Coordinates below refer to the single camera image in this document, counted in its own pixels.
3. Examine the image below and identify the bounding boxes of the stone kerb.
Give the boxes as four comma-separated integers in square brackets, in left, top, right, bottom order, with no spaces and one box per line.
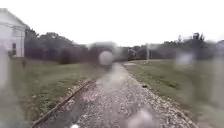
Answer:
[31,79,93,128]

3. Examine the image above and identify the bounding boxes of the row of dark trees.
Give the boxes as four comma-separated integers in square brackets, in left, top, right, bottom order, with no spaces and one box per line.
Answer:
[119,32,224,62]
[23,28,116,65]

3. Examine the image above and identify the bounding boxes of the pale pole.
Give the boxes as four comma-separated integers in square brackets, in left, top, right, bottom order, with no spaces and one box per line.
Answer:
[145,42,150,64]

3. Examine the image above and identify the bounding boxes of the grass verge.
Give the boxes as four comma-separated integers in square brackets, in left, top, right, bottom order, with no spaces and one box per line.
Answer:
[121,58,224,128]
[8,57,101,128]

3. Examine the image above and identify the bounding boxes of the wet grey asphalt path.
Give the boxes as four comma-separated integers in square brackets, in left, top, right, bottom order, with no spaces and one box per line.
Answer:
[33,62,198,128]

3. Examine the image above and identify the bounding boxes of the white building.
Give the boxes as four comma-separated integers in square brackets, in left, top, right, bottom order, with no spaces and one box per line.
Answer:
[0,7,30,58]

